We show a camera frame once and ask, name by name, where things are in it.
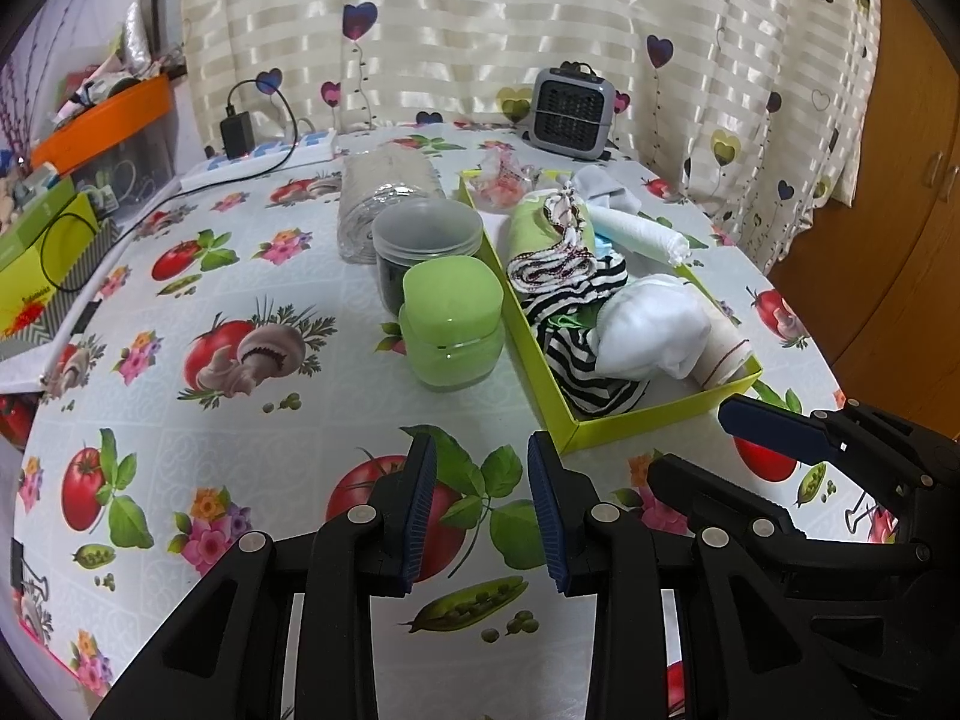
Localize black binder clip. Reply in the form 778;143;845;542
11;540;50;601
844;495;897;541

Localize green cloth with patterned edge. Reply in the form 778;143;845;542
506;191;601;293

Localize dark green flat box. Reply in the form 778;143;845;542
0;176;76;271

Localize green plastic jar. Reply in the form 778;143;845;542
397;259;505;391

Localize brown wooden cabinet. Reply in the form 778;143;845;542
769;0;960;436

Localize black looped cable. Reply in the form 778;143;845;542
41;187;185;295

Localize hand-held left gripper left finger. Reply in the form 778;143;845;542
90;435;440;720

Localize yellow-green cardboard box tray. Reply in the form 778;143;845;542
457;165;766;457

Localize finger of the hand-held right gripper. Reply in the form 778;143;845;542
646;452;925;580
716;394;940;490

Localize purple decorative branches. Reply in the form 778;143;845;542
0;4;68;166

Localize beige sock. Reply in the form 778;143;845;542
694;311;755;391

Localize small grey fan heater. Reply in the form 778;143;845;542
525;60;617;160

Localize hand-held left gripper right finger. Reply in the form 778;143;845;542
526;431;845;720

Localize cream curtain with heart print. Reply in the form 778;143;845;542
180;0;882;275

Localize clear bag with red print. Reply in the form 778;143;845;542
476;146;542;212

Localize black charger cable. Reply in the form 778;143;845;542
225;79;301;166

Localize grey zigzag patterned box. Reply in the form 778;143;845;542
0;221;113;361

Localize yellow-green box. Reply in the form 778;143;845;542
0;191;102;335

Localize white and blue power strip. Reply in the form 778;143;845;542
180;129;337;192

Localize white cloth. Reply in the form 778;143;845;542
592;208;695;269

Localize fruit print tablecloth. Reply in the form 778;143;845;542
0;120;901;720

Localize black and white striped sock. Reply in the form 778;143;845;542
517;253;631;320
536;315;652;419

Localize storage bin with orange lid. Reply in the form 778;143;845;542
30;75;181;196

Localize black charger plug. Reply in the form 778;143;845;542
220;114;256;158

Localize clear jar with dark contents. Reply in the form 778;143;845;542
373;202;485;316

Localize assorted clutter pile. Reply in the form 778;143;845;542
49;0;185;128

